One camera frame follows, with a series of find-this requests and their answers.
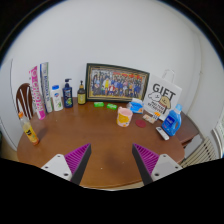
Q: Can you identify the blue detergent bottle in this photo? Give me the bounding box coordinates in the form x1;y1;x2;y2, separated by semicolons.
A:
161;103;184;137

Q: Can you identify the white shampoo bottle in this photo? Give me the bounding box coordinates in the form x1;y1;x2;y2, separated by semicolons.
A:
50;84;64;112

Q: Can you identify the dark blue pump bottle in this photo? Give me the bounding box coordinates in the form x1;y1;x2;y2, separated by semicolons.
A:
62;78;74;109

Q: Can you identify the framed group picture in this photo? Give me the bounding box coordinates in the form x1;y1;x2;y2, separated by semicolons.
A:
85;62;151;103

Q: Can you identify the white remote control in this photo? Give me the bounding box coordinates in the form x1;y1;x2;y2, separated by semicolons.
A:
155;126;170;141

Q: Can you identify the pink mug with yellow print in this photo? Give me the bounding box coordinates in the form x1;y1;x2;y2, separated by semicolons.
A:
116;106;134;128

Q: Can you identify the small snack packet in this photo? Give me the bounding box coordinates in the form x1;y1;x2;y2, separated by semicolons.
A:
142;113;157;125

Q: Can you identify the white gift bag with dogs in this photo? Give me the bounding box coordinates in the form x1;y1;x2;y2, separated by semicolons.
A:
143;68;183;122

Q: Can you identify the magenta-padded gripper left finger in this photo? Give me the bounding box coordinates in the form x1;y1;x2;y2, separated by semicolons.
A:
41;143;92;185

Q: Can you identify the blue tissue pack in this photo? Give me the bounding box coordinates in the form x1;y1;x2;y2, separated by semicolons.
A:
125;97;145;115

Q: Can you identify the white radiator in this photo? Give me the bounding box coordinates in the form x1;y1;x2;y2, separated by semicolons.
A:
180;135;218;168

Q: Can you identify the tall green and white box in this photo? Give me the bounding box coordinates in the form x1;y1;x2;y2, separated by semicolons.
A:
39;61;54;114

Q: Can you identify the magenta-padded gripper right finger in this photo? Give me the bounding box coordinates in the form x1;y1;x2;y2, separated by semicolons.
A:
132;143;183;185

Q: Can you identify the tall pink box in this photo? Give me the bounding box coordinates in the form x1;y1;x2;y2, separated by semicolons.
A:
28;65;47;120

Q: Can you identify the flat round red coaster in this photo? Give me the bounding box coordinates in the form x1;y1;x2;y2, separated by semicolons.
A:
134;119;147;129

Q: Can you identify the orange juice bottle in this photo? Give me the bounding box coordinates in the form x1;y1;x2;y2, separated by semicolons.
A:
18;111;40;146

